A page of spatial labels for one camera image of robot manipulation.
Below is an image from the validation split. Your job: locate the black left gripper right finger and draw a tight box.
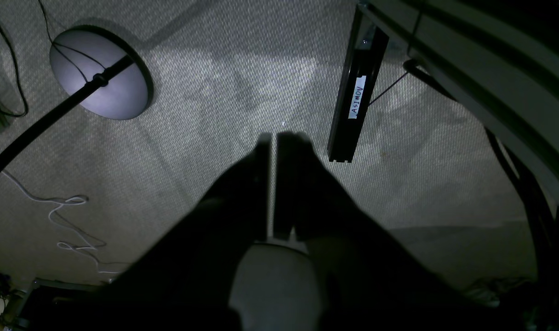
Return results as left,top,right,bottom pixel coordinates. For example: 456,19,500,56
274,132,491,331

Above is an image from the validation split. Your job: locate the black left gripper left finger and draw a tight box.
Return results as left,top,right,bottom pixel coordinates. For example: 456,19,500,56
123,132,272,331

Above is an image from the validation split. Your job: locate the black curved lamp pole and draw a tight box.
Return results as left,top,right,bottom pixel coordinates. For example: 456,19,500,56
0,55,138,174

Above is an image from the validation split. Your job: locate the black labelled aluminium profile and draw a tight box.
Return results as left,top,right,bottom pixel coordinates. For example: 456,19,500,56
326,1,389,163

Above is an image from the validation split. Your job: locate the round grey lamp base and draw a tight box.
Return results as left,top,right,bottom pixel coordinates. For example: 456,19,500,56
50,25,155,121

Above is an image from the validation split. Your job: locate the white cable on floor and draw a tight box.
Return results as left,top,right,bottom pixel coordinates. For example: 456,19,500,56
0,156,128,275

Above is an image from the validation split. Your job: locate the black cable on floor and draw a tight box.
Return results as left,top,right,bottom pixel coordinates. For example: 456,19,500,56
0,0,29,118

